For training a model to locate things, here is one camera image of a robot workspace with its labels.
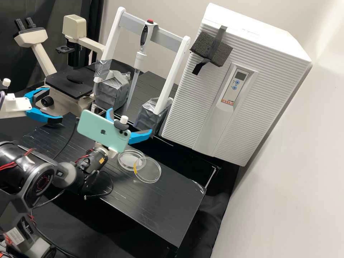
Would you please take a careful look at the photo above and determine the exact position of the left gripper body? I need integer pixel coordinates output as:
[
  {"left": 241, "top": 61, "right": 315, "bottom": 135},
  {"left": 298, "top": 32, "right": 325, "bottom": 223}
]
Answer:
[{"left": 0, "top": 93, "right": 33, "bottom": 119}]

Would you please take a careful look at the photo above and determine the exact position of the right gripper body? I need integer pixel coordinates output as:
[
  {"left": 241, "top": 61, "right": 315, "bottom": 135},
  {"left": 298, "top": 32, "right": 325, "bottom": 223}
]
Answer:
[{"left": 94, "top": 146, "right": 119, "bottom": 159}]

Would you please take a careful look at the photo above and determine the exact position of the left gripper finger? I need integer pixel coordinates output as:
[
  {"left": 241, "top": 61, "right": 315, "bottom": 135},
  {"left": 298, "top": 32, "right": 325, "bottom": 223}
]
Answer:
[
  {"left": 25, "top": 107, "right": 64, "bottom": 126},
  {"left": 23, "top": 87, "right": 51, "bottom": 104}
]

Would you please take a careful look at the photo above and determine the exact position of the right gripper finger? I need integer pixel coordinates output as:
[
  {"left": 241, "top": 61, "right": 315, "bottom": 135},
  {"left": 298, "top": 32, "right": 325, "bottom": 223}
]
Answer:
[
  {"left": 129, "top": 128, "right": 153, "bottom": 144},
  {"left": 106, "top": 108, "right": 116, "bottom": 127}
]

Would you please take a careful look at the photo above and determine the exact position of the grey taped block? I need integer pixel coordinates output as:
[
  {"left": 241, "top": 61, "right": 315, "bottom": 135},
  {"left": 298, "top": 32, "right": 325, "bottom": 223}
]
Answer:
[
  {"left": 94, "top": 70, "right": 130, "bottom": 110},
  {"left": 136, "top": 98, "right": 174, "bottom": 132}
]

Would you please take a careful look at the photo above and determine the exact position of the petri dish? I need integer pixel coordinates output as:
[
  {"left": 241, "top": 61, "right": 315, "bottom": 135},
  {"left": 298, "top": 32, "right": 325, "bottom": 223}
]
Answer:
[{"left": 117, "top": 149, "right": 146, "bottom": 171}]

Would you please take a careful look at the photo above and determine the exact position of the cream microscope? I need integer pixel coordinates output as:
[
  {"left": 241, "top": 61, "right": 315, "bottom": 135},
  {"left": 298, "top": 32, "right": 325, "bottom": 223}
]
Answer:
[{"left": 13, "top": 15, "right": 108, "bottom": 115}]

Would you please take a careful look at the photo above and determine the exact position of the petri dish lid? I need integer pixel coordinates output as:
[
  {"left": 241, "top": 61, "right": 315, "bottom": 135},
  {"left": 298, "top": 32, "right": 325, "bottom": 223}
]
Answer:
[{"left": 133, "top": 156, "right": 162, "bottom": 184}]

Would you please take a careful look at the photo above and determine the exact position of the black platform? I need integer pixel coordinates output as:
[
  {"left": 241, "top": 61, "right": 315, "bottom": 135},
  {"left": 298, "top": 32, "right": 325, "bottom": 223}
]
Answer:
[
  {"left": 90, "top": 59, "right": 185, "bottom": 135},
  {"left": 134, "top": 134, "right": 222, "bottom": 193},
  {"left": 22, "top": 112, "right": 207, "bottom": 252}
]

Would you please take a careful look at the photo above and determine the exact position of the pipette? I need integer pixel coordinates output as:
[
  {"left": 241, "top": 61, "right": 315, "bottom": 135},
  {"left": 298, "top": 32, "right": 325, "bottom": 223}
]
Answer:
[{"left": 125, "top": 19, "right": 159, "bottom": 111}]

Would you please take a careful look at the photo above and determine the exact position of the incubator door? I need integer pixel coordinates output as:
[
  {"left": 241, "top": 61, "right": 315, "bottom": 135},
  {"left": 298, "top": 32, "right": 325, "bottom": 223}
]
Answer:
[{"left": 158, "top": 10, "right": 313, "bottom": 168}]

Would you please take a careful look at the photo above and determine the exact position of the white pipette stand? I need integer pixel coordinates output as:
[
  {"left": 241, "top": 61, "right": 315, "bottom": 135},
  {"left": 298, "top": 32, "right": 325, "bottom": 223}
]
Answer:
[{"left": 92, "top": 6, "right": 192, "bottom": 116}]

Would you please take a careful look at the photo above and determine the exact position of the white incubator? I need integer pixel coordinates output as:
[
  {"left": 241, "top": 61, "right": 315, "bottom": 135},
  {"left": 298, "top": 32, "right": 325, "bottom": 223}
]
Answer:
[{"left": 158, "top": 2, "right": 314, "bottom": 168}]

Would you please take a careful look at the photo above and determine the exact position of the right wrist camera phone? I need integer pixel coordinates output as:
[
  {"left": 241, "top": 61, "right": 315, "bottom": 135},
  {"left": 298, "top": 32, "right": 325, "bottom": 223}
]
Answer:
[{"left": 77, "top": 109, "right": 133, "bottom": 153}]

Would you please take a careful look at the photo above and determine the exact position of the black cable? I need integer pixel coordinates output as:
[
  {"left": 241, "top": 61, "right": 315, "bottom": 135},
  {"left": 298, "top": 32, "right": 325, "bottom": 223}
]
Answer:
[{"left": 52, "top": 119, "right": 82, "bottom": 162}]

